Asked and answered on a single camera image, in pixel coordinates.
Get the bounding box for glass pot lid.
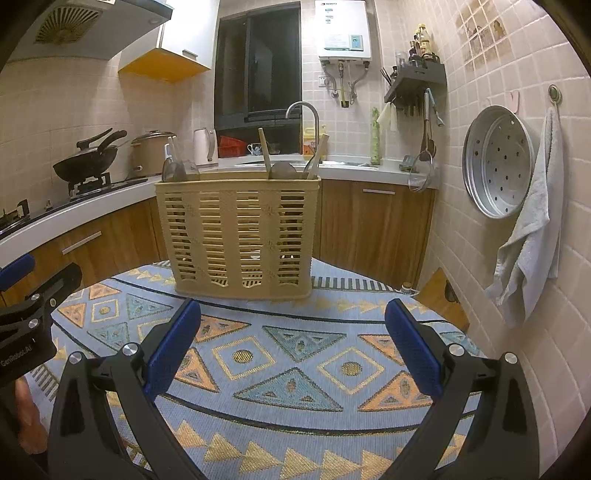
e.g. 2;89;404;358
408;152;438;193

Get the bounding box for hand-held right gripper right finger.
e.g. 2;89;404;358
384;298;542;480

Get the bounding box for red plastic basket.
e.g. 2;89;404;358
218;135;249;159

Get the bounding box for water heater pipes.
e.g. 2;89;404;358
321;60;370;109

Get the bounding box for black wall spice rack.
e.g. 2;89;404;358
384;64;448;105

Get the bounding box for group of seasoning bottles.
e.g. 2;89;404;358
381;24;441;75

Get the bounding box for steel sink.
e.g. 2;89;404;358
235;158;371;169

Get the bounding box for metal steamer tray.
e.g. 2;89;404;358
466;105;537;219
462;124;485;214

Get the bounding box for pink electric kettle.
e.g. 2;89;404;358
193;128;219;167

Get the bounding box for beige rice cooker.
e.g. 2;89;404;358
130;130;178;178

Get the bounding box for wooden base cabinet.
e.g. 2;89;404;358
0;178;437;291

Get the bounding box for green patterned tube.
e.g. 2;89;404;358
371;107;383;165

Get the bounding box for blue patterned woven mat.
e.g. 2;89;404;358
23;258;490;480

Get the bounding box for pale hanging towel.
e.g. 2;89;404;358
484;104;565;328

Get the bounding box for curved metal faucet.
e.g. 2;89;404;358
286;102;320;161

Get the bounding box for yellow bottle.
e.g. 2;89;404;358
302;126;329;160

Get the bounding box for wooden spatula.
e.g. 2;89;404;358
302;132;330;182

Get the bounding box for hanging metal tongs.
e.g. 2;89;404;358
425;88;445;128

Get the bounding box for hanging dark ladle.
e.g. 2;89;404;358
419;117;437;163

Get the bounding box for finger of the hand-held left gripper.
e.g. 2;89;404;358
0;263;83;320
0;254;37;291

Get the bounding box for grey range hood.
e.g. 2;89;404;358
0;0;174;64

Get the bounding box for black wok with lid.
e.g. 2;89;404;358
53;129;127;184

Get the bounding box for white water heater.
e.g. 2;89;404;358
315;0;374;61

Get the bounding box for white hanging cloth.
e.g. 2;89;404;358
376;102;398;136

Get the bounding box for black gas stove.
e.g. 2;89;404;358
0;173;148;234

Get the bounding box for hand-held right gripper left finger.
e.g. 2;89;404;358
46;298;202;480

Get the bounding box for person's left hand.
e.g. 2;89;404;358
15;377;49;456

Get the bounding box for wooden handle utensil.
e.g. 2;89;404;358
257;128;274;182

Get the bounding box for dark window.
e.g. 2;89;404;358
213;1;303;132

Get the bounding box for white wall cabinet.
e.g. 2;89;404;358
117;0;221;84

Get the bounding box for beige plastic utensil basket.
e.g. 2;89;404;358
154;173;322;302

